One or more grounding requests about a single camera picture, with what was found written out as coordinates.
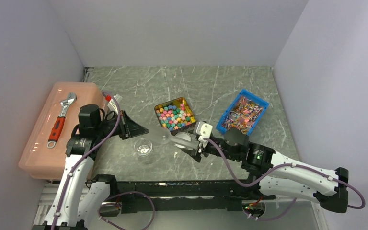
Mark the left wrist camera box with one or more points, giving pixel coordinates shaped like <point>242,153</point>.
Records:
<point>111,103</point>

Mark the tin of star candies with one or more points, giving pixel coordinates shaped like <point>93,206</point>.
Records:
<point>175,115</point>

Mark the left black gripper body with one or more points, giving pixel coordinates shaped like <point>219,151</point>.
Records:
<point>105,128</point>

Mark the round white jar lid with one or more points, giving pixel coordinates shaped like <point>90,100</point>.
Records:
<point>182,136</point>

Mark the orange translucent storage box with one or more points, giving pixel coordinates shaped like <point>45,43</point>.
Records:
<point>41,162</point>

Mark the red handled adjustable wrench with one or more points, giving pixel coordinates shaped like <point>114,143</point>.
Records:
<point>60,121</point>

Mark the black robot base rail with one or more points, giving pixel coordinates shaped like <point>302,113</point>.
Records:
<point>140,196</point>

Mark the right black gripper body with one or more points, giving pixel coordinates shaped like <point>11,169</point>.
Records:
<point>210,147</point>

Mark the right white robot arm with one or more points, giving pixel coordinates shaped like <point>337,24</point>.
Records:
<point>273,173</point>

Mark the blue bin of lollipops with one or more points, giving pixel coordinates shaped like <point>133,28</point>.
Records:
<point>244,113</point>

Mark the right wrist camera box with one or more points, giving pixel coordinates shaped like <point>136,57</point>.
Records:
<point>202,130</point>

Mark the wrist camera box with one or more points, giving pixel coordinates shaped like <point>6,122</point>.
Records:
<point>111,103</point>
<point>202,130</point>

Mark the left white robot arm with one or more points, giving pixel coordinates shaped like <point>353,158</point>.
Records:
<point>71,209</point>

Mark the small clear glass jar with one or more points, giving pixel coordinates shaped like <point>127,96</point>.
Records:
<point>143,147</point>

